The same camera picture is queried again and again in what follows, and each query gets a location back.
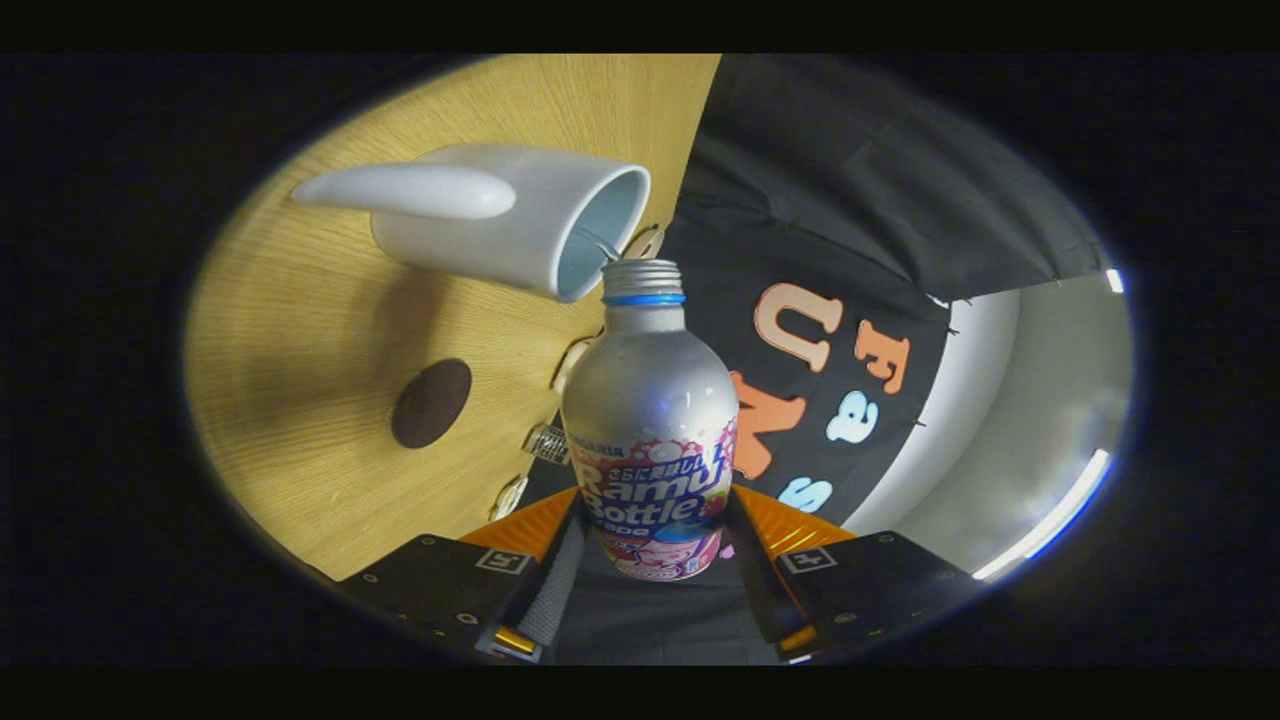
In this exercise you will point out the wooden table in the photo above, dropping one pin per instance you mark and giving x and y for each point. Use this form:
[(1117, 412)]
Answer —
[(290, 350)]

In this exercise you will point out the white divided tray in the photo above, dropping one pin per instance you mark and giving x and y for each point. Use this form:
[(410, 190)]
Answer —
[(509, 497)]

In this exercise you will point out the metal mesh caddy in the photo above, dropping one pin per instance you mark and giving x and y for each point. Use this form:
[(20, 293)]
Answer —
[(548, 445)]

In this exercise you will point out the dark brown round coaster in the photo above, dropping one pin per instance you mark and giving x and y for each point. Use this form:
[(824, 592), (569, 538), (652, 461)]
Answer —
[(431, 403)]

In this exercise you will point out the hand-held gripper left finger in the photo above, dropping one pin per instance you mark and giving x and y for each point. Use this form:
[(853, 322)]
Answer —
[(552, 590)]

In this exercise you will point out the black backdrop cloth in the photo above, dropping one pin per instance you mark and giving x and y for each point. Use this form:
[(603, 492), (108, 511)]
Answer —
[(850, 170)]

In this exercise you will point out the small white plate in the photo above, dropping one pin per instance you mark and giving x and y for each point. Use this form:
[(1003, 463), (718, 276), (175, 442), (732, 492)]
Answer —
[(648, 243)]

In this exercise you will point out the white toaster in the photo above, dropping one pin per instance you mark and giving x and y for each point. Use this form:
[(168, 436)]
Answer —
[(570, 365)]

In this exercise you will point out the narrow ceiling light strip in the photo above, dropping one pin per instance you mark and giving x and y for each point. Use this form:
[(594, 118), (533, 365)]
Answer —
[(1115, 280)]

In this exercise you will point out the wide ceiling light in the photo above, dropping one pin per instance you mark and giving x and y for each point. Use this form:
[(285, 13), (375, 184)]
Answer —
[(1050, 520)]

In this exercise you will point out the white ceramic cup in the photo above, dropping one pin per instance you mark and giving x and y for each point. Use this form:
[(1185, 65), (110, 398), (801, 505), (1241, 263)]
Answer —
[(470, 230)]

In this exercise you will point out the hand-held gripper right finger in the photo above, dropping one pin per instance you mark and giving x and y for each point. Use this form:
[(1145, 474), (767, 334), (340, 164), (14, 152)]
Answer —
[(760, 580)]

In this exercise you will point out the silver juice bottle pink label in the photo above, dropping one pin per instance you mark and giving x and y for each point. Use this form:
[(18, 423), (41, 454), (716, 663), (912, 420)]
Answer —
[(650, 400)]

